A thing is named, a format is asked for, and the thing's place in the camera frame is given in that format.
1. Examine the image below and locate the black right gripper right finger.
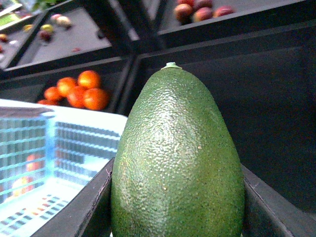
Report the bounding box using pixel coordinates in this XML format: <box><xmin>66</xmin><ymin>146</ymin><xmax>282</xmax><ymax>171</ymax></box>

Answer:
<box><xmin>242</xmin><ymin>166</ymin><xmax>316</xmax><ymax>237</ymax></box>

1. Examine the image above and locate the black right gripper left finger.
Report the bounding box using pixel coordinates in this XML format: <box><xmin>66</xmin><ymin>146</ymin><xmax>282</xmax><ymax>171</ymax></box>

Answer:
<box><xmin>32</xmin><ymin>158</ymin><xmax>114</xmax><ymax>237</ymax></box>

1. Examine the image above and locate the light blue plastic basket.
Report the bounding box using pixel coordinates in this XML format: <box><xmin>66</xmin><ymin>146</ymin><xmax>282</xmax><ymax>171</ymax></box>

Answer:
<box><xmin>0</xmin><ymin>99</ymin><xmax>127</xmax><ymax>237</ymax></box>

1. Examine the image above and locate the green avocado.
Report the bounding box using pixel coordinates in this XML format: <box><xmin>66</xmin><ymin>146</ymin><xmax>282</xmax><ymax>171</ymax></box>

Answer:
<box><xmin>111</xmin><ymin>62</ymin><xmax>245</xmax><ymax>237</ymax></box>

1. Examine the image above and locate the yellow mango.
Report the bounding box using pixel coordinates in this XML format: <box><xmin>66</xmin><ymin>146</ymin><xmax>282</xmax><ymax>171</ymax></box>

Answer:
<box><xmin>11</xmin><ymin>154</ymin><xmax>44</xmax><ymax>198</ymax></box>

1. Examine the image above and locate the orange tangerine front right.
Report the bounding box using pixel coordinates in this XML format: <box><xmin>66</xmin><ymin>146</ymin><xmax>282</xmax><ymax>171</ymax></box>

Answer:
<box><xmin>83</xmin><ymin>88</ymin><xmax>110</xmax><ymax>111</ymax></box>

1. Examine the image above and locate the orange tangerine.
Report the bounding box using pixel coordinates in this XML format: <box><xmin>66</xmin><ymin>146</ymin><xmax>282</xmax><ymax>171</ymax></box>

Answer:
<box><xmin>57</xmin><ymin>77</ymin><xmax>77</xmax><ymax>97</ymax></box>
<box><xmin>78</xmin><ymin>70</ymin><xmax>101</xmax><ymax>89</ymax></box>
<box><xmin>67</xmin><ymin>86</ymin><xmax>85</xmax><ymax>109</ymax></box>
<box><xmin>44</xmin><ymin>86</ymin><xmax>63</xmax><ymax>102</ymax></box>
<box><xmin>83</xmin><ymin>88</ymin><xmax>110</xmax><ymax>111</ymax></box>

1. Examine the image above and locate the orange tangerine centre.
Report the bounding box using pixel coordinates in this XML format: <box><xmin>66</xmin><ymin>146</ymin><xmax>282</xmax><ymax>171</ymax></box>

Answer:
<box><xmin>67</xmin><ymin>86</ymin><xmax>85</xmax><ymax>109</ymax></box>

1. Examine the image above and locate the orange tangerine upper left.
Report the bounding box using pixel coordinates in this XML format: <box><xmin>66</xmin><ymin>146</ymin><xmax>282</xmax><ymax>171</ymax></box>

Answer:
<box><xmin>57</xmin><ymin>77</ymin><xmax>77</xmax><ymax>97</ymax></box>

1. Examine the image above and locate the orange tangerine top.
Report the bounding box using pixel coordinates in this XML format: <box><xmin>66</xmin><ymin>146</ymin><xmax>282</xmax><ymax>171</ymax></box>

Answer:
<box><xmin>78</xmin><ymin>70</ymin><xmax>101</xmax><ymax>89</ymax></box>

